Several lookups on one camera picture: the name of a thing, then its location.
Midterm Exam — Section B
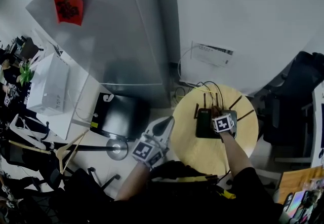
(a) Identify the wooden desk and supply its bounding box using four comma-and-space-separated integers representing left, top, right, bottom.
277, 165, 324, 205

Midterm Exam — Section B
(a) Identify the wooden clothes hanger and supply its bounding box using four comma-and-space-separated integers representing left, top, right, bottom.
55, 129, 90, 175

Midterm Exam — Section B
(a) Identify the black router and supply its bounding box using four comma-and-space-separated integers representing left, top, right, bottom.
193, 93, 221, 140

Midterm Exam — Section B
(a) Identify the green potted plant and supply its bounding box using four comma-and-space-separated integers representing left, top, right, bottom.
16, 62, 35, 87

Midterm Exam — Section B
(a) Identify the red paper decoration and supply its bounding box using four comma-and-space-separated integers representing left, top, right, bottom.
53, 0, 85, 27

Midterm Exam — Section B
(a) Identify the black carton with white logo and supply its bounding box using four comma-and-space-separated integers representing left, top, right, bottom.
90, 92, 150, 142

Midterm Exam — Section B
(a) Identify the black swivel chair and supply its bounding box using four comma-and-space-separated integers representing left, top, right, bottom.
0, 139, 122, 224

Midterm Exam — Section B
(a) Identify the person's black clothing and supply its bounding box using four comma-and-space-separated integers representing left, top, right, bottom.
111, 160, 286, 224

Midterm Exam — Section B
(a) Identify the person's right forearm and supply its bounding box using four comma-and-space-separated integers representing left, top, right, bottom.
219, 131, 255, 177

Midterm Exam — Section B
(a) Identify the silver refrigerator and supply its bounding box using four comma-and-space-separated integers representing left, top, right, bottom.
25, 0, 172, 108

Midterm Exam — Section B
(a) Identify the white desk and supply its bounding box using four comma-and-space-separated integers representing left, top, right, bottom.
35, 50, 112, 140

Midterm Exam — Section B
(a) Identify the black office chair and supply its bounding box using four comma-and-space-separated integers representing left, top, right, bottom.
258, 51, 324, 145

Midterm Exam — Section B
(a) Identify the yellow cable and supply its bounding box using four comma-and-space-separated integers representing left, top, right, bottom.
192, 87, 214, 96

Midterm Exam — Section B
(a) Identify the black cable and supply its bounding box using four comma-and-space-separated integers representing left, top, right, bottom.
196, 81, 225, 111

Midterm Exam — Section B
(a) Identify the dark grey router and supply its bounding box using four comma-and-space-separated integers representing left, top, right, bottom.
220, 95, 255, 140

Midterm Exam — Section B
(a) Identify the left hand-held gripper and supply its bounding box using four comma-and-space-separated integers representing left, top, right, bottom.
131, 116, 176, 169

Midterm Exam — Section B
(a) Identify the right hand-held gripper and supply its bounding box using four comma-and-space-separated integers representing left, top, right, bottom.
211, 113, 238, 141

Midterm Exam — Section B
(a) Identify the round metal stand base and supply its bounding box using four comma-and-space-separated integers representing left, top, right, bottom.
105, 138, 129, 161

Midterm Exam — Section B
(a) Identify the white cardboard box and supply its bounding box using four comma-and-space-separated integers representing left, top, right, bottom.
26, 52, 70, 117

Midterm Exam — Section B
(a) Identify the person's left forearm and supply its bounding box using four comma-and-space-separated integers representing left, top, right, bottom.
115, 161, 150, 201

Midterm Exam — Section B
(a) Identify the white cable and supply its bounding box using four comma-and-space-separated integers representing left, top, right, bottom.
177, 46, 200, 87

